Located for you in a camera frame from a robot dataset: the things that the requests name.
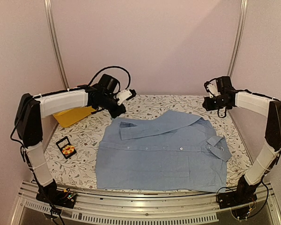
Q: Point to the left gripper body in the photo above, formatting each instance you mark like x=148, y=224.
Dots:
x=107, y=104

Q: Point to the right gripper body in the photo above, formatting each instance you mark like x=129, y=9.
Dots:
x=218, y=104

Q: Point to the yellow orange flower brooch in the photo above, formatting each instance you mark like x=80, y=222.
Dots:
x=67, y=150

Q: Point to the blue button-up shirt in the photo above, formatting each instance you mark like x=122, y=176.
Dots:
x=175, y=151

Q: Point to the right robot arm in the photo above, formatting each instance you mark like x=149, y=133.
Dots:
x=271, y=149

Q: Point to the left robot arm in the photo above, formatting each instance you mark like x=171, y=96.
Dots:
x=32, y=109

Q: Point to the black brooch case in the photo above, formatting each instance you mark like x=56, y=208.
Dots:
x=62, y=143

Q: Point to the yellow plastic basket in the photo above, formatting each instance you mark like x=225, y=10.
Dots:
x=69, y=117

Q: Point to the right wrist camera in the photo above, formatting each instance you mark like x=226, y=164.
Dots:
x=218, y=86

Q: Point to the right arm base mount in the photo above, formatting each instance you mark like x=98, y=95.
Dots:
x=236, y=199

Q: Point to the right aluminium corner post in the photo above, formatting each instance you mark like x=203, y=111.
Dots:
x=238, y=37

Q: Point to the aluminium corner post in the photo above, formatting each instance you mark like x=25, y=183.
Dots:
x=238, y=37
x=55, y=44

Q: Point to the left aluminium corner post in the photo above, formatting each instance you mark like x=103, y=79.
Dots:
x=55, y=44

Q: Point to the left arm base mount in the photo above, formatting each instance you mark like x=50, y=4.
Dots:
x=63, y=198

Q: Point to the aluminium front rail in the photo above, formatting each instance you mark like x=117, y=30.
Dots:
x=102, y=207

